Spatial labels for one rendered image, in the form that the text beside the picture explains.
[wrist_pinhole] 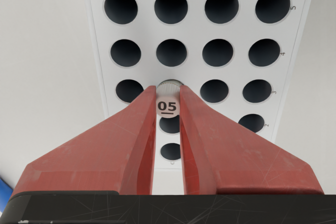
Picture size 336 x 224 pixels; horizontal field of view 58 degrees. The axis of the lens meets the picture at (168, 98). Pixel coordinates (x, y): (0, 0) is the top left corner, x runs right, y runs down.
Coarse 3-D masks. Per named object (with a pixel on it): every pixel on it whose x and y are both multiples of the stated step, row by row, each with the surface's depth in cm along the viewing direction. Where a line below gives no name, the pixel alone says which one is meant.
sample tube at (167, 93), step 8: (168, 80) 13; (176, 80) 14; (160, 88) 13; (168, 88) 13; (176, 88) 13; (160, 96) 12; (168, 96) 12; (176, 96) 12; (160, 104) 13; (168, 104) 13; (176, 104) 12; (160, 112) 13; (168, 112) 13; (176, 112) 13
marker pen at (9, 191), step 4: (0, 180) 23; (0, 184) 22; (4, 184) 23; (0, 188) 22; (4, 188) 23; (8, 188) 23; (0, 192) 22; (4, 192) 22; (8, 192) 23; (0, 196) 22; (4, 196) 22; (8, 196) 23; (0, 200) 22; (4, 200) 22; (0, 204) 22; (4, 204) 23; (0, 208) 23
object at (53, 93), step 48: (0, 0) 15; (48, 0) 15; (0, 48) 17; (48, 48) 17; (0, 96) 19; (48, 96) 19; (96, 96) 18; (288, 96) 18; (0, 144) 21; (48, 144) 21; (288, 144) 20
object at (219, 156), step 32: (192, 96) 11; (192, 128) 8; (224, 128) 8; (192, 160) 11; (224, 160) 6; (256, 160) 6; (288, 160) 6; (192, 192) 10; (224, 192) 5; (256, 192) 5; (288, 192) 5; (320, 192) 5
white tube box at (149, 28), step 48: (96, 0) 11; (144, 0) 11; (192, 0) 11; (240, 0) 11; (288, 0) 11; (96, 48) 12; (144, 48) 12; (192, 48) 12; (240, 48) 12; (288, 48) 12; (240, 96) 14
